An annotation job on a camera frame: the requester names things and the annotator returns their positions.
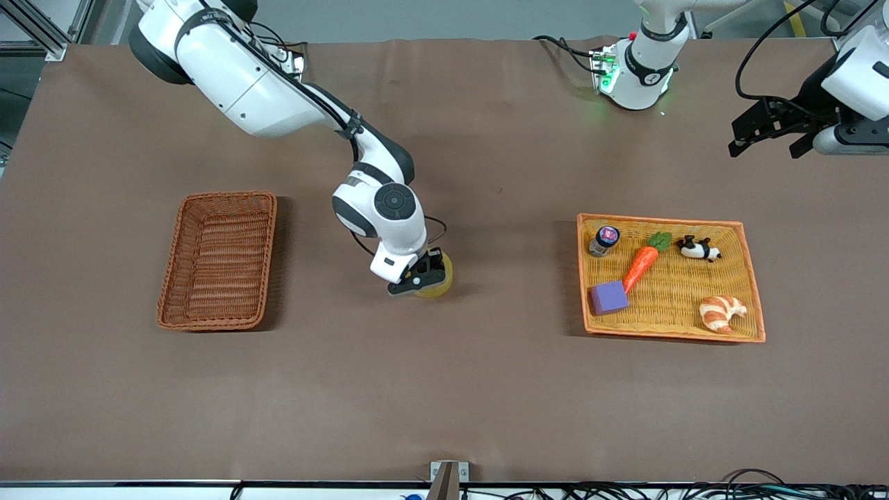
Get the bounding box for silver metal bracket plate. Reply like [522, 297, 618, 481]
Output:
[429, 460, 470, 482]

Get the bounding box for black and white panda toy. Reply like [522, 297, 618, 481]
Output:
[676, 235, 723, 263]

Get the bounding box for black right base cable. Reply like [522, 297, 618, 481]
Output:
[250, 21, 308, 60]

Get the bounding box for purple foam cube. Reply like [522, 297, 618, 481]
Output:
[590, 280, 631, 317]

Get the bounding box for black cable bundle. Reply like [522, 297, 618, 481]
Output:
[458, 468, 889, 500]

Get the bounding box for aluminium frame profile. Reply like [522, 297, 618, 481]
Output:
[0, 0, 98, 63]

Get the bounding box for grey metal stand leg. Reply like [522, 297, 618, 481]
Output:
[698, 0, 765, 39]

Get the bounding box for orange toy carrot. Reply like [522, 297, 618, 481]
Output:
[622, 231, 673, 294]

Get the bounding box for toy croissant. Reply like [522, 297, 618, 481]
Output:
[699, 295, 749, 335]

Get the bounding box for small jar with dark lid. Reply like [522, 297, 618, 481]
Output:
[588, 226, 621, 258]

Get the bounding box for brown table cover sheet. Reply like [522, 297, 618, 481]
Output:
[0, 36, 889, 485]

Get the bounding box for black left base cable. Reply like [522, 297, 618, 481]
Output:
[533, 34, 602, 74]

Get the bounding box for brown camera mount post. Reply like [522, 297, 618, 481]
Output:
[426, 463, 460, 500]

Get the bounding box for yellowish clear tape roll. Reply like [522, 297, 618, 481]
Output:
[413, 251, 454, 300]

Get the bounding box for brown wicker basket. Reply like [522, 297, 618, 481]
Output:
[156, 191, 278, 332]

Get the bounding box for black base cable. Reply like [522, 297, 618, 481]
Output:
[533, 34, 602, 74]
[250, 21, 308, 60]

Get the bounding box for orange wicker basket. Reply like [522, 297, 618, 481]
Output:
[576, 212, 767, 344]

